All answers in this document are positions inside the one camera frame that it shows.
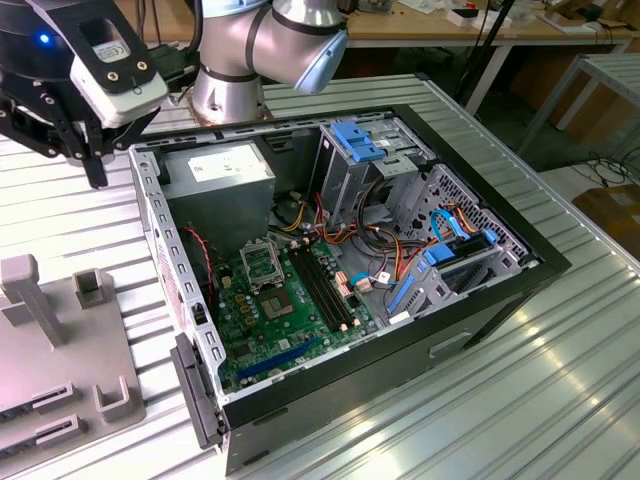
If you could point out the grey metal disk bay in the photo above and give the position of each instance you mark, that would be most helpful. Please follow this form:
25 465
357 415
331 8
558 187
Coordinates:
425 295

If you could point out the metal frame table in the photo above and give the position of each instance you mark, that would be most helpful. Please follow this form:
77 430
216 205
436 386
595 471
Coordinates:
612 67

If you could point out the blue expansion slot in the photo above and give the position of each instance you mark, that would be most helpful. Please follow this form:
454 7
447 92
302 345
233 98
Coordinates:
277 358

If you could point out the green motherboard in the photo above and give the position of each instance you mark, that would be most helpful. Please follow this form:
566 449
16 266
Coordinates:
270 332

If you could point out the CPU socket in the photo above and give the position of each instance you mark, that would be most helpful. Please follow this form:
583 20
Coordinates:
275 305

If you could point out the blue plastic rail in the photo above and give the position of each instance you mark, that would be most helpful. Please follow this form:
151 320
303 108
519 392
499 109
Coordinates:
401 295

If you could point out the brown square base plate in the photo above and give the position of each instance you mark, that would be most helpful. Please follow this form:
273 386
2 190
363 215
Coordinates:
235 121

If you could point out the black plastic case bezel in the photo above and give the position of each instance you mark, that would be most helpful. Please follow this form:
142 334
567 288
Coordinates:
192 385

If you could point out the grey parts rack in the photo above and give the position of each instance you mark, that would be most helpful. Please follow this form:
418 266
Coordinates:
60 370

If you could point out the brown cardboard box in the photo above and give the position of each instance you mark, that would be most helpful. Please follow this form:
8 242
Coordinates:
597 117
612 215

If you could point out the hard disk in blue carrier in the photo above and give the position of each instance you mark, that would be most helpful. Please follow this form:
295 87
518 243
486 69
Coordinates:
467 248

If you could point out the grey power supply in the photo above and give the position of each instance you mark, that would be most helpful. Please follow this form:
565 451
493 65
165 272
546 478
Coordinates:
220 205

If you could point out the white box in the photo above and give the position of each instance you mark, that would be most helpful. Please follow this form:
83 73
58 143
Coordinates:
495 22

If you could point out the blue plastic drive latch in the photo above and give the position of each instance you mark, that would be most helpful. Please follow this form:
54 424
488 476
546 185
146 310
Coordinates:
352 137

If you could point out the wooden desk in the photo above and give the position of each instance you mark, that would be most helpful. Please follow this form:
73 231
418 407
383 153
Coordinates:
522 31

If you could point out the black RAM slot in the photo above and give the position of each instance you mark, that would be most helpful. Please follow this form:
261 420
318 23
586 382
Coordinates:
333 290
313 290
327 290
320 290

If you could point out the black PC case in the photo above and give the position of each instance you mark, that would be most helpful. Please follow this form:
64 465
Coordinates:
350 400

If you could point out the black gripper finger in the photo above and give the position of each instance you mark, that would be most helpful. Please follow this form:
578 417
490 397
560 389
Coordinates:
35 120
135 127

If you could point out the grey metal drive cage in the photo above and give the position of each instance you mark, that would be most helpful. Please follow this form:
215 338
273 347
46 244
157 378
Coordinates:
345 180

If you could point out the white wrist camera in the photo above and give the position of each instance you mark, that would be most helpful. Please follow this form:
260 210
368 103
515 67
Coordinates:
125 100

